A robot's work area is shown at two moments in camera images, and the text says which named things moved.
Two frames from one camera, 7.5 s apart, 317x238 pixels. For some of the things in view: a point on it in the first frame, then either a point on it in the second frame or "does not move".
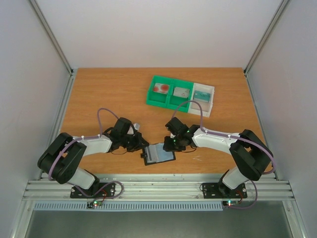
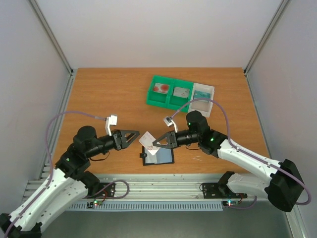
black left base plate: [97, 190] does not move
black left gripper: [138, 145] -> [120, 141]
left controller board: [90, 205] does not move
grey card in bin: [182, 92] does not move
